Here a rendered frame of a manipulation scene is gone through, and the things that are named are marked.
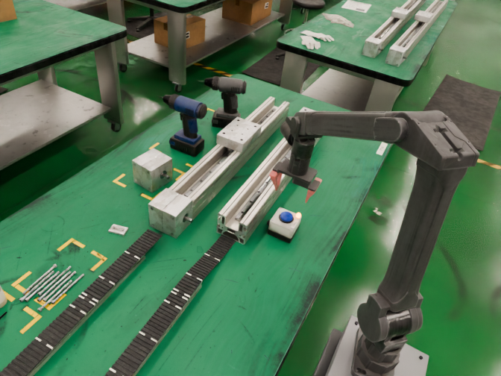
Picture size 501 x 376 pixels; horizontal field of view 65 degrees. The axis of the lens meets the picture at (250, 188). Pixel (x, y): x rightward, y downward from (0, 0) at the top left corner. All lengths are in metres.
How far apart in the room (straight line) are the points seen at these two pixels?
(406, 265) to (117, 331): 0.69
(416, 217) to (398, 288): 0.15
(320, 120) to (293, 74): 1.98
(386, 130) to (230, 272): 0.64
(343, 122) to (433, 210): 0.28
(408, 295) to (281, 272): 0.47
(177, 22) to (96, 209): 2.34
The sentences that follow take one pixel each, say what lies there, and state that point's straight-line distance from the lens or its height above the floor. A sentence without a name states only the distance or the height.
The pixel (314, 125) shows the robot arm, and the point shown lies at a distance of 0.97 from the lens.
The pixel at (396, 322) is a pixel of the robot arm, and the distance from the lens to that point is 0.85.
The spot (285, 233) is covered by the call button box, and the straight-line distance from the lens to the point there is 1.24.
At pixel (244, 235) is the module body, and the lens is 1.22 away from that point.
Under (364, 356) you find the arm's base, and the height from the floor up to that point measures 0.93.
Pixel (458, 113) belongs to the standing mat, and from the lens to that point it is 4.40.
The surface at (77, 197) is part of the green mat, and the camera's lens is 1.42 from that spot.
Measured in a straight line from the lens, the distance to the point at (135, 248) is 1.18.
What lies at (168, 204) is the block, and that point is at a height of 0.87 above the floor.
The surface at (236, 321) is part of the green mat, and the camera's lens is 1.08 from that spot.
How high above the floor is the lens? 1.70
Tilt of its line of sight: 40 degrees down
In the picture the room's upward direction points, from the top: 8 degrees clockwise
